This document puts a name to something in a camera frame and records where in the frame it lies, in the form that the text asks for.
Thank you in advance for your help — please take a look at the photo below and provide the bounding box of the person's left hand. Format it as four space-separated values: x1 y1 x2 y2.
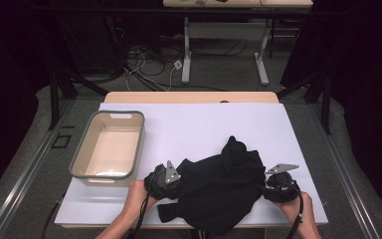
125 179 158 218

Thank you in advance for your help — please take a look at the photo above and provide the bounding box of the tangle of black floor cables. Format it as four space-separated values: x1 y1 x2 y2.
125 36 250 94

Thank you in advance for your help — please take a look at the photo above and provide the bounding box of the black tank top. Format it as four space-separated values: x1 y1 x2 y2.
157 134 268 237

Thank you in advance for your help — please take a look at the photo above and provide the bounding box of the white table mat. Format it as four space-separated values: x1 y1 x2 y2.
54 102 329 227

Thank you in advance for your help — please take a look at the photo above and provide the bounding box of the black cable under table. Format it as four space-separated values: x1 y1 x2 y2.
41 193 67 239

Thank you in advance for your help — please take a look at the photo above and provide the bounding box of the metal floor rail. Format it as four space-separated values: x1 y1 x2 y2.
309 104 382 239
0 99 78 239

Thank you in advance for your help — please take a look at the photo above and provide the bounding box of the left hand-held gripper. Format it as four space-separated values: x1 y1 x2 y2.
144 159 182 201

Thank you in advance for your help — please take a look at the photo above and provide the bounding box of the white-legged wooden desk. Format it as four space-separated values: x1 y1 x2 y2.
162 0 314 87

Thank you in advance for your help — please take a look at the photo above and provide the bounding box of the beige plastic basket grey rim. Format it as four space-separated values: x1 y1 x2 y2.
69 110 146 188

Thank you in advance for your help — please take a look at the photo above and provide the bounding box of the dark curtain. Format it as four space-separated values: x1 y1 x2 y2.
280 0 382 220
0 0 53 205

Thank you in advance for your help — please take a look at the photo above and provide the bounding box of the white floor cable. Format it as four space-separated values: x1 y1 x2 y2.
123 49 180 93

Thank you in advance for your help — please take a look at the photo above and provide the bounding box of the hand-held gripper black cable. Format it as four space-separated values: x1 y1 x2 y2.
133 172 157 239
272 180 305 239

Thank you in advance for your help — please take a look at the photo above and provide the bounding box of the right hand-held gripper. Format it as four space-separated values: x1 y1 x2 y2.
263 162 301 203

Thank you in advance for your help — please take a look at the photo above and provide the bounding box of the black metal crossbar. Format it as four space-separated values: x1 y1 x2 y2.
23 5 316 17

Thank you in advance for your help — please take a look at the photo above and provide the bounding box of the right hand-held gripper black cable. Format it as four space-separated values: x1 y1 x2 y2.
272 180 305 239

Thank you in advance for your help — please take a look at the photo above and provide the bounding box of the black metal stand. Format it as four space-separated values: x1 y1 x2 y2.
48 64 110 131
276 71 332 135

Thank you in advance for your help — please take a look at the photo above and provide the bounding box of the left hand-held gripper black cable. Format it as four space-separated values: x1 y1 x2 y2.
133 172 157 239

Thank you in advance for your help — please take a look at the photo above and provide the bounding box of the person's right hand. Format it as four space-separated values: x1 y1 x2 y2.
275 192 312 227

